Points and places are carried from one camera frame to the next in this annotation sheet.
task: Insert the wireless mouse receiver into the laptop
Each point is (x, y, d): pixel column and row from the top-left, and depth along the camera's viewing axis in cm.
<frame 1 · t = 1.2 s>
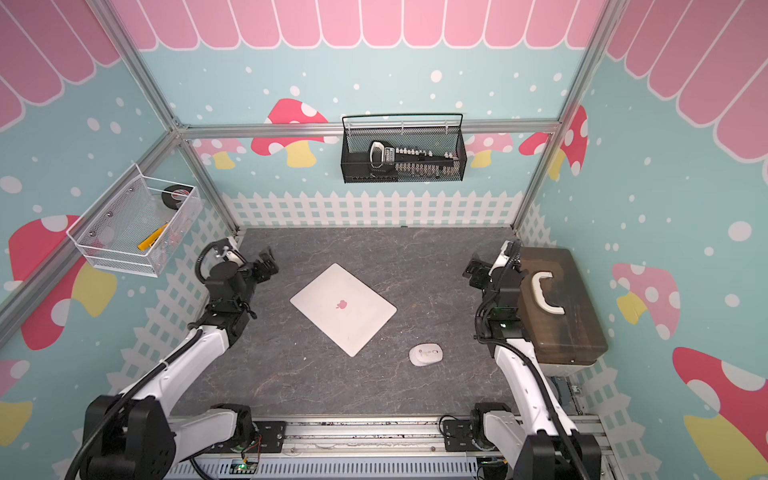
left hand: (258, 256, 83), fingers open
right hand: (487, 256, 79), fingers open
silver laptop: (344, 307, 99), on the table
white wireless mouse: (424, 354, 87), point 3 cm above the table
brown lidded storage box: (561, 323, 83), point 12 cm above the table

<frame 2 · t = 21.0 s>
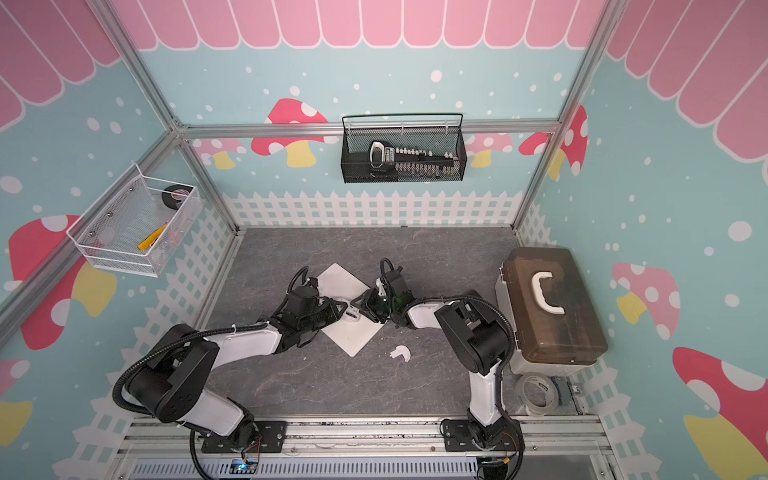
left hand: (346, 311, 91), fingers closed
right hand: (351, 305, 92), fingers open
clear tape roll: (536, 394, 83), on the table
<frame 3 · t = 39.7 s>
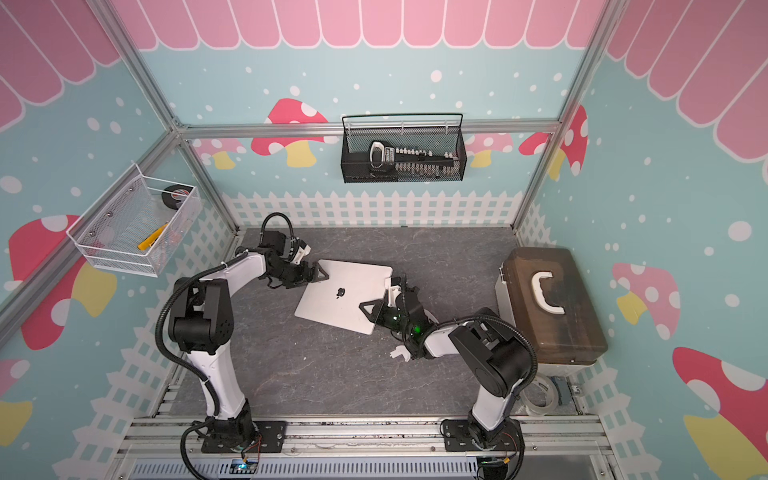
left hand: (316, 281, 98), fingers open
right hand: (359, 306, 87), fingers closed
silver laptop: (337, 300, 94), point 7 cm above the table
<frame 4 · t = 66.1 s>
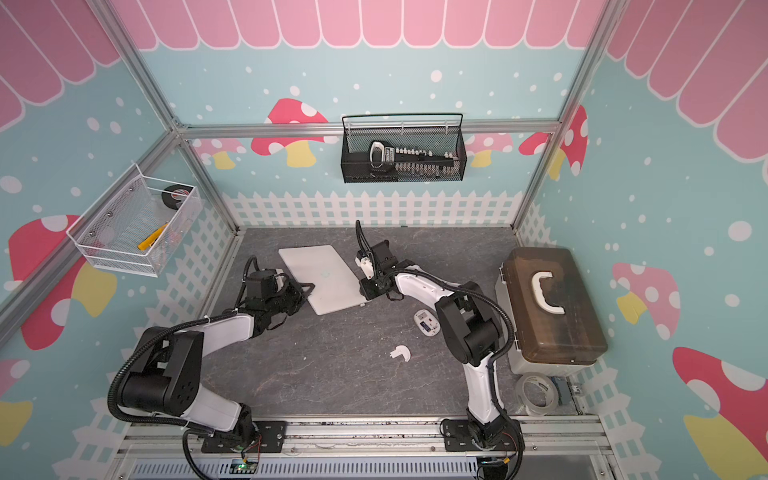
left hand: (315, 289, 92), fingers closed
right hand: (364, 288, 95), fingers open
silver laptop: (336, 286, 100), point 5 cm above the table
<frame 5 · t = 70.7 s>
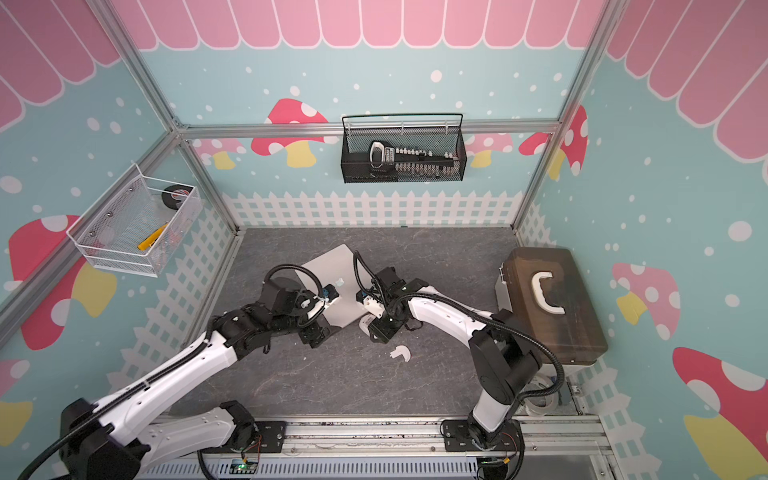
left hand: (326, 318, 78), fingers open
right hand: (379, 330, 86), fingers open
silver laptop: (346, 264, 115), on the table
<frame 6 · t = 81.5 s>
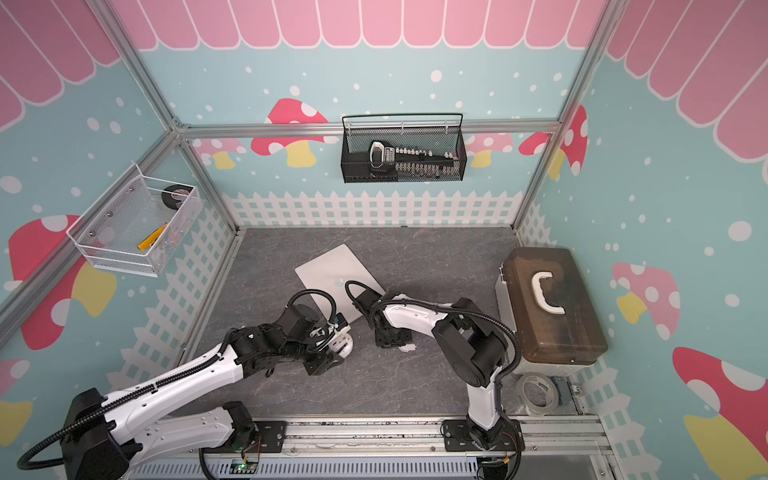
left hand: (331, 355, 77), fingers open
right hand: (392, 342, 91), fingers closed
